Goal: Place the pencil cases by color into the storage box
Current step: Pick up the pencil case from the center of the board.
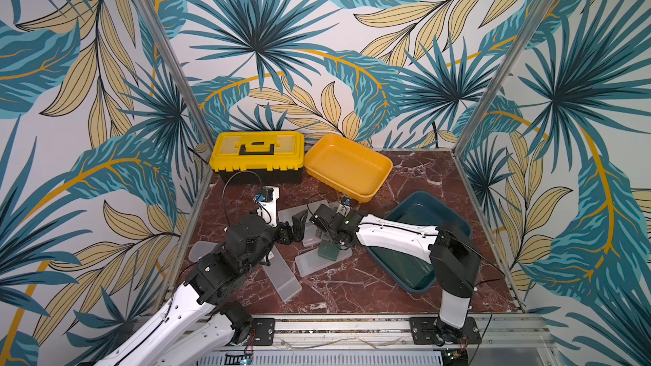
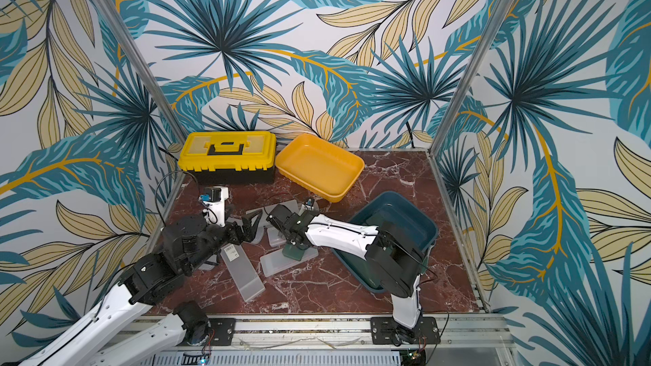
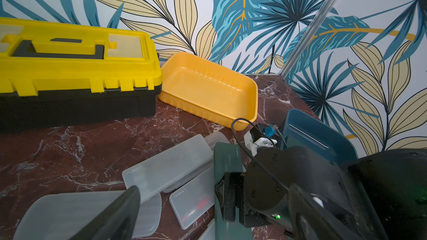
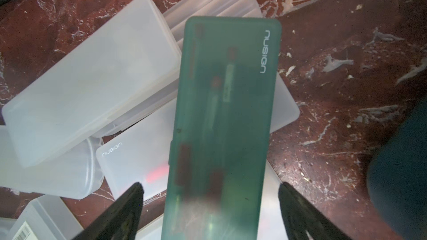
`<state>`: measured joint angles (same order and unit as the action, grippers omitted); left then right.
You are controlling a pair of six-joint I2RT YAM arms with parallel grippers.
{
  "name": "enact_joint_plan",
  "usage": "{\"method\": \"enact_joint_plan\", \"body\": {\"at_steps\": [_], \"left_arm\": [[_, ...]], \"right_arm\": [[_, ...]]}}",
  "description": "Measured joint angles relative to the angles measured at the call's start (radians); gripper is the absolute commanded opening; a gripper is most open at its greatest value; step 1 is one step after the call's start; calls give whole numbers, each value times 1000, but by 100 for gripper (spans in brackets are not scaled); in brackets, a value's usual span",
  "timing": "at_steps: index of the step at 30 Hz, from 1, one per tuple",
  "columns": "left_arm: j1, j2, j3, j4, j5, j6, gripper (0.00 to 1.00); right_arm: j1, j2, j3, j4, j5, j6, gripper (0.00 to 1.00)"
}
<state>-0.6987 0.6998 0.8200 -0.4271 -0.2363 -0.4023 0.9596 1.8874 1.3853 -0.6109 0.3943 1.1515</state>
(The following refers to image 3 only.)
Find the green pencil case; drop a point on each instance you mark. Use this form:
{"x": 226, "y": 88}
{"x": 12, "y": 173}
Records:
{"x": 227, "y": 158}

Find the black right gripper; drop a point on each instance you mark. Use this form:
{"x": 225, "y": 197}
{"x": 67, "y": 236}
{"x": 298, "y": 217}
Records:
{"x": 261, "y": 193}

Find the clear pencil case lower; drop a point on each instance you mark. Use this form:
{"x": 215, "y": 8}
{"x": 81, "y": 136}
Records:
{"x": 209, "y": 233}

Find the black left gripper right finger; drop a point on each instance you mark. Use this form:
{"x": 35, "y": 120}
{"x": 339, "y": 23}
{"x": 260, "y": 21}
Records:
{"x": 310, "y": 221}

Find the right aluminium frame post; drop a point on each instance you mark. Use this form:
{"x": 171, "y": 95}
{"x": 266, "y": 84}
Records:
{"x": 301, "y": 41}

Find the teal plastic tray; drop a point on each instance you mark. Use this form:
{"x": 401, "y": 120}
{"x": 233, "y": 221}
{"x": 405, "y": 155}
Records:
{"x": 300, "y": 129}

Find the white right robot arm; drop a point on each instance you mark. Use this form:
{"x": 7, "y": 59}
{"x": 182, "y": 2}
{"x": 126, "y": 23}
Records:
{"x": 378, "y": 197}

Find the clear pencil case left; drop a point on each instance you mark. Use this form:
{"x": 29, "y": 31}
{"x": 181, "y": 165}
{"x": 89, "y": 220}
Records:
{"x": 60, "y": 216}

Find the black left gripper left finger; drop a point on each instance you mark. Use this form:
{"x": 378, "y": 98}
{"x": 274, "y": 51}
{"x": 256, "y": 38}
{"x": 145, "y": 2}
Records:
{"x": 116, "y": 222}

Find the yellow plastic tray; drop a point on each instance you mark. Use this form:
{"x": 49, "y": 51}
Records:
{"x": 209, "y": 90}

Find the clear pencil case pink inside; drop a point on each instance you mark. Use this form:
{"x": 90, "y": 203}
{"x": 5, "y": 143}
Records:
{"x": 193, "y": 199}

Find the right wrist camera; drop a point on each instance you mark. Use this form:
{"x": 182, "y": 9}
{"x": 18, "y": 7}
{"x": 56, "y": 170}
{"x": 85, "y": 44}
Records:
{"x": 261, "y": 136}

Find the clear pencil case top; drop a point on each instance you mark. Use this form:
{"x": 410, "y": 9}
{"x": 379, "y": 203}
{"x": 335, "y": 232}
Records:
{"x": 159, "y": 172}

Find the yellow black toolbox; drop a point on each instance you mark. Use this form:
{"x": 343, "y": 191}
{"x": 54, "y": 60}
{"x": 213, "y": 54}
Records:
{"x": 57, "y": 74}

